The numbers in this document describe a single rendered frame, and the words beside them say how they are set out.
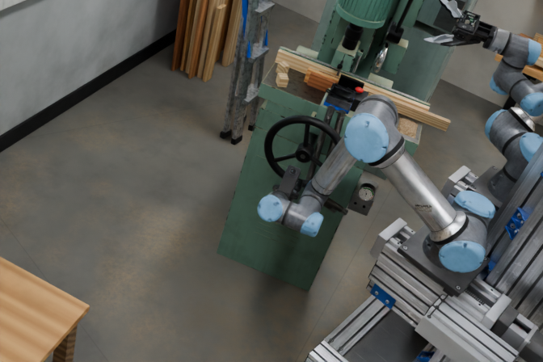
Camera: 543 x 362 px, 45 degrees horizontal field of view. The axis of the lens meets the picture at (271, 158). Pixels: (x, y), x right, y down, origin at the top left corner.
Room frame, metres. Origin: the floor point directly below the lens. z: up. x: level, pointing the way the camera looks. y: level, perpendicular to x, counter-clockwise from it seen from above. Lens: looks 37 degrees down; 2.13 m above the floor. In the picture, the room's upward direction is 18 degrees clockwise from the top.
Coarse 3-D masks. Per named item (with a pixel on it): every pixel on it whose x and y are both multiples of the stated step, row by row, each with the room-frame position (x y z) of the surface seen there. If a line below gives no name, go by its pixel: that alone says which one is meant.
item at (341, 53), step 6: (342, 42) 2.21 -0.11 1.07; (360, 42) 2.26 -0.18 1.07; (342, 48) 2.16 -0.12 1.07; (336, 54) 2.14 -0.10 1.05; (342, 54) 2.13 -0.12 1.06; (348, 54) 2.13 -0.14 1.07; (354, 54) 2.15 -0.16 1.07; (336, 60) 2.13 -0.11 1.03; (342, 60) 2.13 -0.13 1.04; (348, 60) 2.13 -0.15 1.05; (354, 60) 2.14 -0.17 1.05; (336, 66) 2.13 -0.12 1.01; (348, 66) 2.13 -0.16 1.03
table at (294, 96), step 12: (288, 72) 2.18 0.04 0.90; (300, 72) 2.20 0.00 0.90; (264, 84) 2.04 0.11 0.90; (276, 84) 2.06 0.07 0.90; (288, 84) 2.09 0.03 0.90; (300, 84) 2.12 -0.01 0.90; (264, 96) 2.04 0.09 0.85; (276, 96) 2.03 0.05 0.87; (288, 96) 2.03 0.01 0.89; (300, 96) 2.04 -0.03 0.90; (312, 96) 2.06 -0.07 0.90; (300, 108) 2.03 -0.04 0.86; (312, 108) 2.02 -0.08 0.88; (312, 132) 1.92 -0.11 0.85; (420, 132) 2.07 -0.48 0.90; (408, 144) 1.99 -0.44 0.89
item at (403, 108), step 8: (400, 104) 2.15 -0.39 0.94; (408, 104) 2.16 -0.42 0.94; (400, 112) 2.15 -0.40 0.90; (408, 112) 2.14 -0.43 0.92; (416, 112) 2.14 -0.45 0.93; (424, 112) 2.14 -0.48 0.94; (424, 120) 2.14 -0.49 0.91; (432, 120) 2.13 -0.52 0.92; (440, 120) 2.13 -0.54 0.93; (448, 120) 2.14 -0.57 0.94; (440, 128) 2.13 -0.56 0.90
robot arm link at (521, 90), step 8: (520, 80) 1.95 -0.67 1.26; (528, 80) 1.96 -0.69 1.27; (512, 88) 1.94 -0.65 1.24; (520, 88) 1.92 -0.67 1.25; (528, 88) 1.91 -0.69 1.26; (536, 88) 1.91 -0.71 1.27; (512, 96) 1.93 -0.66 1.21; (520, 96) 1.90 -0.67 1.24; (528, 96) 1.88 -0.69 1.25; (536, 96) 1.88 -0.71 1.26; (520, 104) 1.89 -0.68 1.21; (528, 104) 1.87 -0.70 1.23; (536, 104) 1.86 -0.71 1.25; (528, 112) 1.86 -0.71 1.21; (536, 112) 1.86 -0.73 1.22
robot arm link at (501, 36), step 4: (496, 28) 2.05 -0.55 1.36; (500, 28) 2.04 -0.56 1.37; (496, 32) 2.01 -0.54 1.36; (500, 32) 2.01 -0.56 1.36; (504, 32) 2.02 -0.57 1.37; (508, 32) 2.02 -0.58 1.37; (496, 36) 2.00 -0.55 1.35; (500, 36) 2.00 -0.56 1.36; (504, 36) 2.01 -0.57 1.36; (508, 36) 2.01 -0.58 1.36; (492, 40) 2.00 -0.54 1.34; (496, 40) 2.00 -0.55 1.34; (500, 40) 2.00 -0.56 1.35; (504, 40) 2.00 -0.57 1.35; (492, 44) 1.99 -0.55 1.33; (496, 44) 1.99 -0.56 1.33; (500, 44) 1.99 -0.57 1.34; (504, 44) 1.99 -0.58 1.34; (488, 48) 2.01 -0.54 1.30; (492, 48) 2.00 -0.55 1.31; (496, 48) 2.00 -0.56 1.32; (500, 48) 1.99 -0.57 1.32; (496, 52) 2.00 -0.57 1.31; (500, 52) 2.00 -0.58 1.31
